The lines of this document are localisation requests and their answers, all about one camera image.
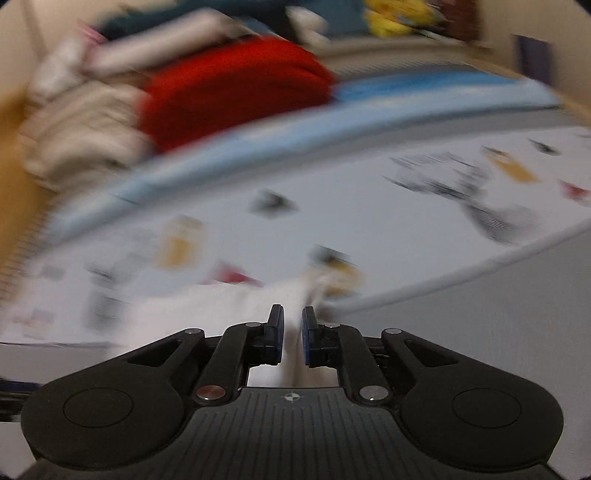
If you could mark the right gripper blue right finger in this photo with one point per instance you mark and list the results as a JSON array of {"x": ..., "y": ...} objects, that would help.
[{"x": 344, "y": 349}]

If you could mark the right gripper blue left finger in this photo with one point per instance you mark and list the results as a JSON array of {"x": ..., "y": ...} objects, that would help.
[{"x": 240, "y": 348}]

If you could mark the white long sleeve shirt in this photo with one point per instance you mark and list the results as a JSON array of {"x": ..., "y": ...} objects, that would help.
[{"x": 218, "y": 306}]

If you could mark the wooden bed headboard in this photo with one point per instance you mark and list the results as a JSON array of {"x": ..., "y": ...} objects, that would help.
[{"x": 24, "y": 203}]

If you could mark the light blue folded sheet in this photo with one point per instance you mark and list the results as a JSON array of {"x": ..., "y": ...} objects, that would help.
[{"x": 361, "y": 108}]

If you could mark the cream folded blanket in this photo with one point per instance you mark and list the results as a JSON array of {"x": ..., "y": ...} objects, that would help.
[{"x": 84, "y": 137}]

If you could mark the red folded blanket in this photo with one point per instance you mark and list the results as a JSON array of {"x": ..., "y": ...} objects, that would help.
[{"x": 230, "y": 85}]

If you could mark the white folded pillow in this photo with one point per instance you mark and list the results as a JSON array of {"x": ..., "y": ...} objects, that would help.
[{"x": 161, "y": 44}]

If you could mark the white plush toy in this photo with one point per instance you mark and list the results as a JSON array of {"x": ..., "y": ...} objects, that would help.
[{"x": 309, "y": 26}]

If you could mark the dark teal shark plush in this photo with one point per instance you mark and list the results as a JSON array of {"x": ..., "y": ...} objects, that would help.
[{"x": 344, "y": 17}]

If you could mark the yellow plush toys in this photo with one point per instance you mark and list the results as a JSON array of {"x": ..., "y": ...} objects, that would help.
[{"x": 393, "y": 18}]

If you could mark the white pink folded garment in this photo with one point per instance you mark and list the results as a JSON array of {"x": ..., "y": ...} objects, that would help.
[{"x": 66, "y": 67}]

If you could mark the purple box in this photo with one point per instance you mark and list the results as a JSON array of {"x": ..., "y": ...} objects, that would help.
[{"x": 534, "y": 58}]

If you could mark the brown plush toy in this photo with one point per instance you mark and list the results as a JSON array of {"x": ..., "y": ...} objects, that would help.
[{"x": 461, "y": 19}]

